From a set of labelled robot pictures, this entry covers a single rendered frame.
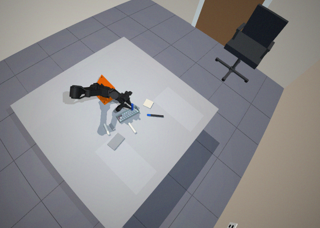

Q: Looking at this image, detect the keyboard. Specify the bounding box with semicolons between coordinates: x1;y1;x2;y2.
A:
116;106;140;123

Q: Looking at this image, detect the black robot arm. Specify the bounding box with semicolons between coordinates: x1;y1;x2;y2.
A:
69;83;129;101

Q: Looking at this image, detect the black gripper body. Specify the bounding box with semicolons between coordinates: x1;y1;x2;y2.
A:
115;91;132;112

